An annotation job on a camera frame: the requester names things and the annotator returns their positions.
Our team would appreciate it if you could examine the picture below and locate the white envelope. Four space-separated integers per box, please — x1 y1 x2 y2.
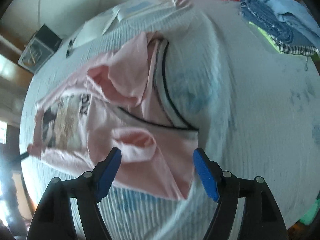
72 21 113 48

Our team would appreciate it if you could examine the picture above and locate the green checkered folded cloth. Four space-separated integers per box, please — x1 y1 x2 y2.
249 21 320 56

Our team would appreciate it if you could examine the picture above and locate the white paper with blue patch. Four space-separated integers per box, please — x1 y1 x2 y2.
112 0 165 22

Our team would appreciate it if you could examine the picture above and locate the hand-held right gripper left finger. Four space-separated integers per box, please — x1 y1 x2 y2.
26 147 122 240

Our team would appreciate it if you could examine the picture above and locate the pink printed T-shirt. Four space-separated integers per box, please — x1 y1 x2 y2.
27 31 200 202

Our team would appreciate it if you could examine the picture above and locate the folded denim garment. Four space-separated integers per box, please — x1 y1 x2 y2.
239 0 304 44

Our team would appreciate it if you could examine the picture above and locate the light blue folded cloth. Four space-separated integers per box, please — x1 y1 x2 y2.
242 0 320 40

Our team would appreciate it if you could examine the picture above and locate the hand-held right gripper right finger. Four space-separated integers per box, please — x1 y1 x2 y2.
193 147 287 240

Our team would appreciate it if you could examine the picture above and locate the light green cloth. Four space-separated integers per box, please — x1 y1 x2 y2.
299 204 320 227

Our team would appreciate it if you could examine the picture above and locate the dark green gift box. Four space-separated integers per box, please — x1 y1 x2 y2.
18 24 63 74

